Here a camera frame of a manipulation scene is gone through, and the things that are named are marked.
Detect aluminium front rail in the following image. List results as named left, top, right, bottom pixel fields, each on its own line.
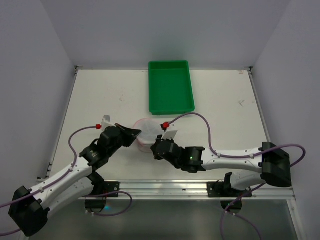
left=37, top=179, right=293, bottom=201

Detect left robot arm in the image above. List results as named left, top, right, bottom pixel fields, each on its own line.
left=8, top=123, right=142, bottom=237

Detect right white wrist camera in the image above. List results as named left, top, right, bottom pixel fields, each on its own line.
left=160, top=122, right=178, bottom=140

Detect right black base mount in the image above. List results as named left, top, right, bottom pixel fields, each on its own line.
left=206, top=172, right=251, bottom=214

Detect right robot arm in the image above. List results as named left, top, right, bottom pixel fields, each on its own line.
left=150, top=135, right=292, bottom=197

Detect green plastic tray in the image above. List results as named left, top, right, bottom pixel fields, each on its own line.
left=148, top=60, right=195, bottom=116

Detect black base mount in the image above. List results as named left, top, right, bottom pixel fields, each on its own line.
left=84, top=181, right=120, bottom=213
left=206, top=172, right=251, bottom=214

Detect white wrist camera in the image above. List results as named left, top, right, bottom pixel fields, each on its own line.
left=95, top=115, right=115, bottom=131
left=160, top=122, right=178, bottom=140

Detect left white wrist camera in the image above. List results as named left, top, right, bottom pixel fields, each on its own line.
left=95, top=115, right=115, bottom=131

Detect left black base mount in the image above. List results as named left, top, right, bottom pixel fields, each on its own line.
left=84, top=181, right=120, bottom=213

